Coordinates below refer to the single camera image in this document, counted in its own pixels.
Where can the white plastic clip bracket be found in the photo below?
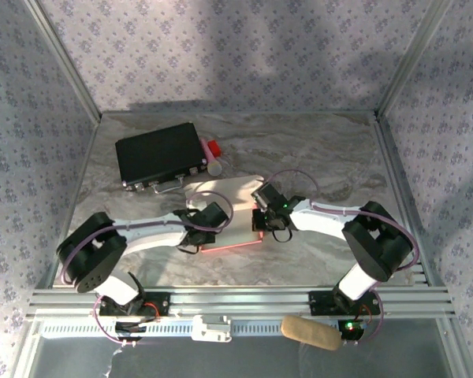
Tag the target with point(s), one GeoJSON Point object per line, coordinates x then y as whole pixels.
{"type": "Point", "coordinates": [211, 332]}

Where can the red plastic block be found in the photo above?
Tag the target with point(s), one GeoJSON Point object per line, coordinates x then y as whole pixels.
{"type": "Point", "coordinates": [214, 147]}

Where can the small circuit board with LED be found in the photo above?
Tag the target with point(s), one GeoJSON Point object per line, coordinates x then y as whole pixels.
{"type": "Point", "coordinates": [351, 330]}

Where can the tan foam roll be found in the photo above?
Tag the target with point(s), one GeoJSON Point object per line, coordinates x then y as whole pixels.
{"type": "Point", "coordinates": [311, 332]}

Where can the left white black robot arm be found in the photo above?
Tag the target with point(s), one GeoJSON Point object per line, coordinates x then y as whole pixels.
{"type": "Point", "coordinates": [150, 236]}

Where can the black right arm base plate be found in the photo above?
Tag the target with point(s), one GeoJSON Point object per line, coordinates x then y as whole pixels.
{"type": "Point", "coordinates": [319, 305]}

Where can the aluminium side floor rail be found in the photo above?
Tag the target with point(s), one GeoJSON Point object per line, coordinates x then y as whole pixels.
{"type": "Point", "coordinates": [74, 197]}
{"type": "Point", "coordinates": [381, 134]}

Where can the aluminium corner post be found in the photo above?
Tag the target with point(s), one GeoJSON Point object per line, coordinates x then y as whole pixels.
{"type": "Point", "coordinates": [412, 59]}
{"type": "Point", "coordinates": [63, 59]}

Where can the pink toy microphone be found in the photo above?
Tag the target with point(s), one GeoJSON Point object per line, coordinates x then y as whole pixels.
{"type": "Point", "coordinates": [214, 168]}

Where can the pink and white paper box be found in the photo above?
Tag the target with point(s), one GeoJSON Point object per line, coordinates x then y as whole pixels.
{"type": "Point", "coordinates": [236, 197]}

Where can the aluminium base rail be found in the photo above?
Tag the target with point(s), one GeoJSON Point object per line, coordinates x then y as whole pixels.
{"type": "Point", "coordinates": [240, 301]}

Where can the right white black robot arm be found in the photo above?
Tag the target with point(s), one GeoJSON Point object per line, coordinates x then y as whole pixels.
{"type": "Point", "coordinates": [378, 244]}

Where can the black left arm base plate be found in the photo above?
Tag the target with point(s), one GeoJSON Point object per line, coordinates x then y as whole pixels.
{"type": "Point", "coordinates": [161, 305]}

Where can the aluminium rear floor rail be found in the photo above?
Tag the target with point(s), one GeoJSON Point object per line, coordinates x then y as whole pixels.
{"type": "Point", "coordinates": [240, 113]}

